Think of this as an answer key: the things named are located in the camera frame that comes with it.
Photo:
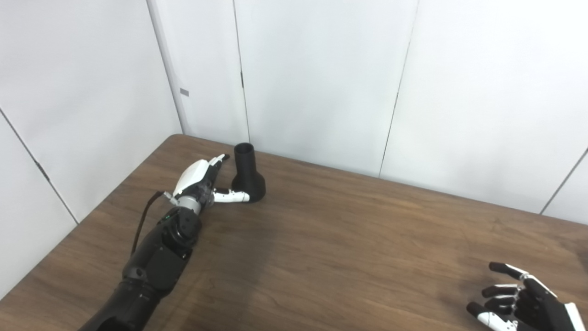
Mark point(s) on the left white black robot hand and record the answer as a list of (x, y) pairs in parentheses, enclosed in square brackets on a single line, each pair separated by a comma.
[(193, 177)]

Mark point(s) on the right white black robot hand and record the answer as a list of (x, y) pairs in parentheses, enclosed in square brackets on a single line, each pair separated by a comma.
[(537, 308)]

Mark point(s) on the black nozzle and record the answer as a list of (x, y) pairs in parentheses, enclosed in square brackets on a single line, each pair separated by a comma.
[(250, 184)]

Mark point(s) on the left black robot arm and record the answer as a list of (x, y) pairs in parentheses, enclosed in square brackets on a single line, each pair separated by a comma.
[(161, 257)]

